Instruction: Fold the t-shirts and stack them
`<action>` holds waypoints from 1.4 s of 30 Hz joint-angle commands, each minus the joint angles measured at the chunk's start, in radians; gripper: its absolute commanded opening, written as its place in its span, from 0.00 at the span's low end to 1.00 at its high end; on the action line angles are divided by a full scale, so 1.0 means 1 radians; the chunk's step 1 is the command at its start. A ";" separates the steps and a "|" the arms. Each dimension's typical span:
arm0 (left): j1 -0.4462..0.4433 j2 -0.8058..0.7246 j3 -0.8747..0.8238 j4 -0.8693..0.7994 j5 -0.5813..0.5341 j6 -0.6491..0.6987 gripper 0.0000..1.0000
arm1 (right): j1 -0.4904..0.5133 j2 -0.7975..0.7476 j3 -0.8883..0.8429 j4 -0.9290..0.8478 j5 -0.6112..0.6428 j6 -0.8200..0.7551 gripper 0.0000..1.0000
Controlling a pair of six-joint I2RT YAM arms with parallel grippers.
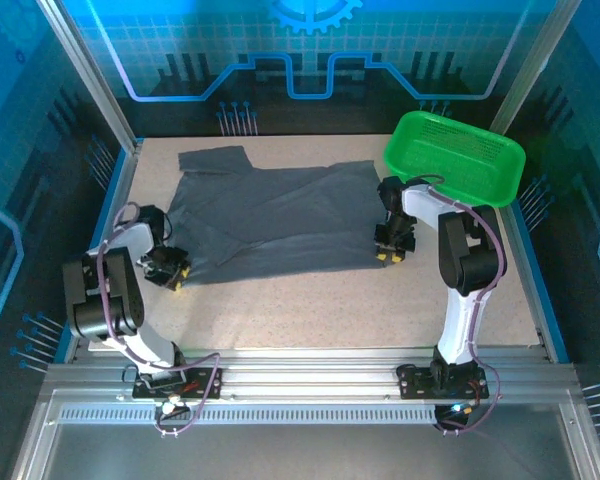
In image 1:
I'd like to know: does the grey metal panel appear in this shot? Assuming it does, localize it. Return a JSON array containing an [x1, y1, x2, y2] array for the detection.
[[12, 394, 600, 480]]

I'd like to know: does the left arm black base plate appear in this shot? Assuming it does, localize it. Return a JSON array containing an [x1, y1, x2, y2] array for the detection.
[[132, 367, 225, 401]]

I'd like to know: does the slotted cable duct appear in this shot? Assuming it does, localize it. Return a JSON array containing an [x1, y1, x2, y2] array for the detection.
[[57, 407, 441, 426]]

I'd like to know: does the aluminium mounting rail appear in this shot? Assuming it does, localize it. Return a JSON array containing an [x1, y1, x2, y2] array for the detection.
[[39, 347, 581, 397]]

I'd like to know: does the aluminium side rail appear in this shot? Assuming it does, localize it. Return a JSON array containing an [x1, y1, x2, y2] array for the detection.
[[499, 202, 574, 364], [62, 140, 144, 364]]

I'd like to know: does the aluminium frame post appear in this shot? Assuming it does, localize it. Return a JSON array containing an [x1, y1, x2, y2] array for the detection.
[[485, 0, 584, 150], [35, 0, 142, 151]]

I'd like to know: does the green plastic basket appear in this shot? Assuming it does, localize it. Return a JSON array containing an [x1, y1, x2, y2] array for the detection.
[[382, 110, 526, 209]]

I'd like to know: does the grey t-shirt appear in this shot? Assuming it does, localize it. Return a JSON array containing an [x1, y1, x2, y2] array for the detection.
[[167, 144, 389, 287]]

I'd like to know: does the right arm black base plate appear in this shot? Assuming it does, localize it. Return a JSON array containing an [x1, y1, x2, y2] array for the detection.
[[397, 363, 490, 401]]

